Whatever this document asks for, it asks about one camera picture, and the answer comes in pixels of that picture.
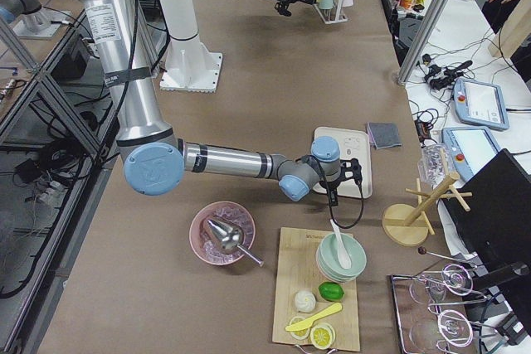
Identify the cream rabbit tray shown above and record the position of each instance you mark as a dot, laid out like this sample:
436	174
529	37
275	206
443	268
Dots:
352	144

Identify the clear plastic cup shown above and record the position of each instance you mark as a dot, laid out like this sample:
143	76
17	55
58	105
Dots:
430	165

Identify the black framed tray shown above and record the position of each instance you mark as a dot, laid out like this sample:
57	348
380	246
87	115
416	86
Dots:
449	330

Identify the folded grey cloth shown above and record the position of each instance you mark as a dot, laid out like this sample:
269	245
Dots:
383	135

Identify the wooden mug tree stand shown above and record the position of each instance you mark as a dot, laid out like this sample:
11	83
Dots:
409	225

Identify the white plastic spoon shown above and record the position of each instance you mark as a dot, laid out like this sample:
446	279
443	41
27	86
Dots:
342	254

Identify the teach pendant near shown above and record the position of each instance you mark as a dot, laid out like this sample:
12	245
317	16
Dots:
471	148

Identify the teach pendant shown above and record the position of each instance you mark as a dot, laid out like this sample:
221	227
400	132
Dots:
471	148
480	103

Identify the green lime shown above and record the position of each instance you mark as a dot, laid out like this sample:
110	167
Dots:
331	291

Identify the metal ice scoop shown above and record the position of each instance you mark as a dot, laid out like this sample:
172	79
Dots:
228	237

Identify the bamboo cutting board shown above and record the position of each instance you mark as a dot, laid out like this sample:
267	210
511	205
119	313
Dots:
297	270

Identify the white steamed bun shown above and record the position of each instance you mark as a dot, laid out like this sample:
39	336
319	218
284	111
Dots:
305	301

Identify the teach pendant far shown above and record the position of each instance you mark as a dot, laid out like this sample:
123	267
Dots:
480	103

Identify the yellow plastic knife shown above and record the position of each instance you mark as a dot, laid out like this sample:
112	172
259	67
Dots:
309	321

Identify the white wire cup rack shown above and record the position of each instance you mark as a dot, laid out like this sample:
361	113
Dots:
334	16

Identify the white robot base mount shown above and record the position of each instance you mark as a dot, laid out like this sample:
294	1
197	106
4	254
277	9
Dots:
189	65

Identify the aluminium frame post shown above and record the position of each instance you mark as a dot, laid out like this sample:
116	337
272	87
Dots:
428	24

